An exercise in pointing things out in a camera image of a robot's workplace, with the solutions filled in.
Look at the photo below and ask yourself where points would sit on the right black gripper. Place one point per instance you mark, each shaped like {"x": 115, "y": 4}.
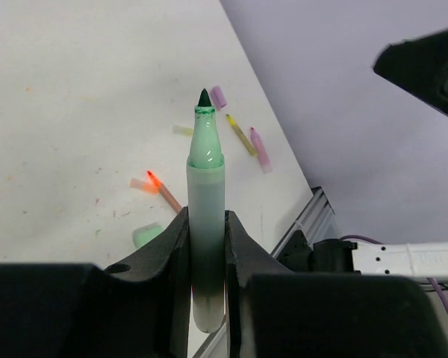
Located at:
{"x": 418, "y": 66}

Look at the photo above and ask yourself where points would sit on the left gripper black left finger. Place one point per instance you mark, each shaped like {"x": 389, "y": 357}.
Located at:
{"x": 144, "y": 300}

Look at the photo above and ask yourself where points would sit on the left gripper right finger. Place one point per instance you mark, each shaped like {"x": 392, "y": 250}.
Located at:
{"x": 244, "y": 259}

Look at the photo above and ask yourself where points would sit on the green highlighter pen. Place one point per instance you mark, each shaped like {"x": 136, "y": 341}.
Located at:
{"x": 205, "y": 170}

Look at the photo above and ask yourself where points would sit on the orange thin pen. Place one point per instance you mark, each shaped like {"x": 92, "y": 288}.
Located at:
{"x": 164, "y": 192}

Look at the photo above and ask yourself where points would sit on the pink highlighter pen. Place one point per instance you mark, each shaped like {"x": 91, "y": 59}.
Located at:
{"x": 263, "y": 158}

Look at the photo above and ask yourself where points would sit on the olive yellow pen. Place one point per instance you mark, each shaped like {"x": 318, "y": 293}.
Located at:
{"x": 240, "y": 134}

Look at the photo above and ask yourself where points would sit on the pale yellow small cap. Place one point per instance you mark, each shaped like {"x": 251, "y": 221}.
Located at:
{"x": 184, "y": 131}

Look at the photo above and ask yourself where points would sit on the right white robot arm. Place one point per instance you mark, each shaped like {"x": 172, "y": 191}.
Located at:
{"x": 367, "y": 256}

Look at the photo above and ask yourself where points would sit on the green pen cap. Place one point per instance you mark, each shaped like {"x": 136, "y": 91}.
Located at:
{"x": 143, "y": 235}

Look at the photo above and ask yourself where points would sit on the orange translucent pen cap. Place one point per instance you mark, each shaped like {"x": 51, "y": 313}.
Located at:
{"x": 144, "y": 186}

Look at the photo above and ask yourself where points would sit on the purple pen cap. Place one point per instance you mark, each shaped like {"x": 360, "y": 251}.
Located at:
{"x": 218, "y": 97}

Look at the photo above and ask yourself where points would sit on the aluminium front rail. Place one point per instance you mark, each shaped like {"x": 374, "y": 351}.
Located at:
{"x": 317, "y": 222}

